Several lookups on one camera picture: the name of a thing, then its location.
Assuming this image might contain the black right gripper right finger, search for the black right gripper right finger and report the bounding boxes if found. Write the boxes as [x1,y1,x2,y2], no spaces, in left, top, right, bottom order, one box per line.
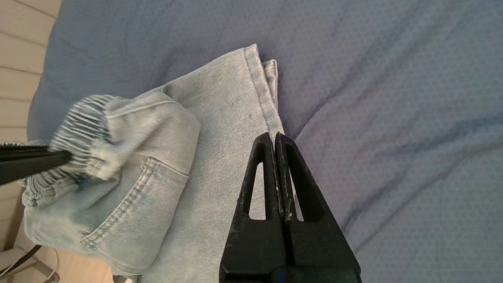
[275,132,362,282]

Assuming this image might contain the light blue denim shorts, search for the light blue denim shorts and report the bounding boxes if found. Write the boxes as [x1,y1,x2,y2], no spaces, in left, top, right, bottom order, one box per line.
[20,43,299,283]

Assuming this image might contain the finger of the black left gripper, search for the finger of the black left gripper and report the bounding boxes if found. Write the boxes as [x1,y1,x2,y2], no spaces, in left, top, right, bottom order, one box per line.
[0,142,51,153]
[0,151,73,185]

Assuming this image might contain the blue bed cover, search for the blue bed cover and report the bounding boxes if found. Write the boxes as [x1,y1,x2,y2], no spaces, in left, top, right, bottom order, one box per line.
[27,0,503,283]

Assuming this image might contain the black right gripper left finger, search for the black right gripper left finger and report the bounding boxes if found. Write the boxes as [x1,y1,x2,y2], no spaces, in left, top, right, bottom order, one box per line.
[219,132,290,282]

